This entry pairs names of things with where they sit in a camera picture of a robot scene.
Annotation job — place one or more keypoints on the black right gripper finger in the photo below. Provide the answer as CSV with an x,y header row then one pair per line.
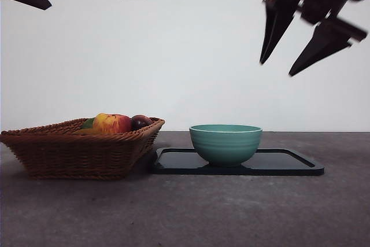
x,y
323,44
277,21

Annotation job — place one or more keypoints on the teal ceramic bowl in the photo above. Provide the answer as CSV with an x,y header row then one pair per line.
x,y
225,147

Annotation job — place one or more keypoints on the black rectangular tray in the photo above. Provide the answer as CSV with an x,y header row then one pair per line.
x,y
277,164

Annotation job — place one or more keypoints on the green fruit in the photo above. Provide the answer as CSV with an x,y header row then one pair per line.
x,y
88,123

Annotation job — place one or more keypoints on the red and yellow apple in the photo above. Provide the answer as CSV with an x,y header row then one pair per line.
x,y
112,124

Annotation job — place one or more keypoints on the dark red plum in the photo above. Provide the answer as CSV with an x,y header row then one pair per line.
x,y
140,122

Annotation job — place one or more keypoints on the brown wicker basket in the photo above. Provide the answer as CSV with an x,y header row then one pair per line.
x,y
75,154

